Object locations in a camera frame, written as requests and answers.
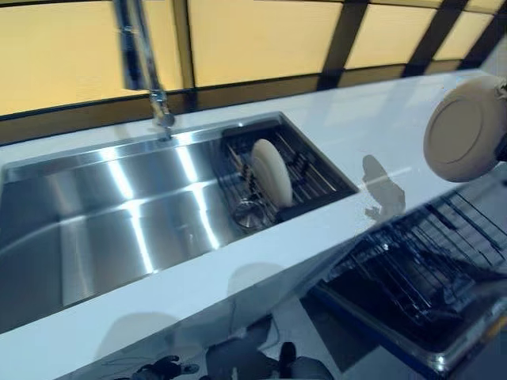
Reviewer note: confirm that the black sink drying rack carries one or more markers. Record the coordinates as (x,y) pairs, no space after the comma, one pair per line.
(317,178)

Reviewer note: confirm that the white glossy base cabinet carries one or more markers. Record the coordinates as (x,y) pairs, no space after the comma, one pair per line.
(190,336)

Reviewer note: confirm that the stainless steel sink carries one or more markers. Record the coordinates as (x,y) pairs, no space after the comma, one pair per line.
(99,217)

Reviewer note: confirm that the dark framed yellow window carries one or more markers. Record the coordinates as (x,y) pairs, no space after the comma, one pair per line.
(245,39)

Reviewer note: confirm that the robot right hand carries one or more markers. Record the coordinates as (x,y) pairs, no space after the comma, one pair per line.
(503,152)

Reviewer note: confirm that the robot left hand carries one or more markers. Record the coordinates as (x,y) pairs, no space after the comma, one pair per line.
(174,366)

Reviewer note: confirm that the dark robot right foot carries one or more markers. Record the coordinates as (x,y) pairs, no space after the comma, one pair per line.
(288,356)

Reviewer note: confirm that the cream round plate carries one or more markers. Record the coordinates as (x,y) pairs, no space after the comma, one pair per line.
(273,174)
(459,130)

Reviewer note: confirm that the round steel sink strainer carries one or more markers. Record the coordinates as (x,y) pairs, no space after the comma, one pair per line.
(249,219)

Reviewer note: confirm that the chrome gooseneck faucet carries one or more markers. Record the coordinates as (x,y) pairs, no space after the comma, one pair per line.
(142,51)

